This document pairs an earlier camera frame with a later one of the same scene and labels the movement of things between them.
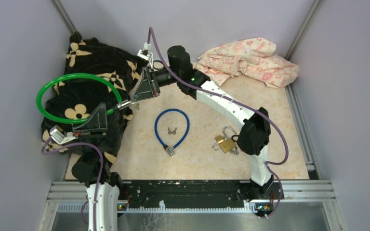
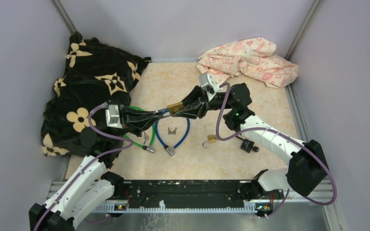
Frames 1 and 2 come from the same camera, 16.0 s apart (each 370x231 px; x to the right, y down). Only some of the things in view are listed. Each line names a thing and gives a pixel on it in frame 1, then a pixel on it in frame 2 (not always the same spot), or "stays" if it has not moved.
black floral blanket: [88, 109] stays
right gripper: [145, 89] to [197, 110]
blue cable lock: [169, 150] stays
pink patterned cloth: [252, 57] stays
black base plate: [200, 194] stays
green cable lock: [121, 106] to [147, 148]
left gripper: [97, 121] to [137, 121]
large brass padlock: [228, 144] to [175, 107]
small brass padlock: [219, 139] to [211, 138]
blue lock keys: [174, 132] stays
